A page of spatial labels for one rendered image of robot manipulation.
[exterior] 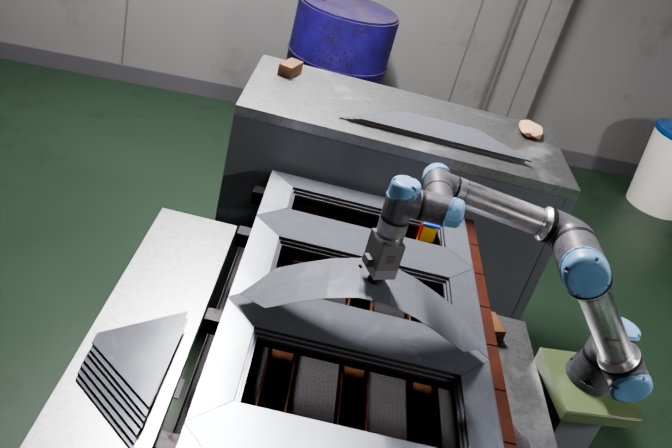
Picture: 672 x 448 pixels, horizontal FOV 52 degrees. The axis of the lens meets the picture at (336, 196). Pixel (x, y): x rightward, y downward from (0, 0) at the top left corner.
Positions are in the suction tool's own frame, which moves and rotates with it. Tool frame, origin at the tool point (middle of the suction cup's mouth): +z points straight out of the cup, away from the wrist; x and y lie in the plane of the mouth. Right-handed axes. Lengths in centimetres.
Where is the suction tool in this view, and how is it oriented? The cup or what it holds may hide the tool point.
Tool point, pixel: (373, 283)
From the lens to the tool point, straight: 184.8
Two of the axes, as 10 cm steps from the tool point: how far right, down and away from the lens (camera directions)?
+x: 9.2, 0.3, 3.9
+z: -2.3, 8.5, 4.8
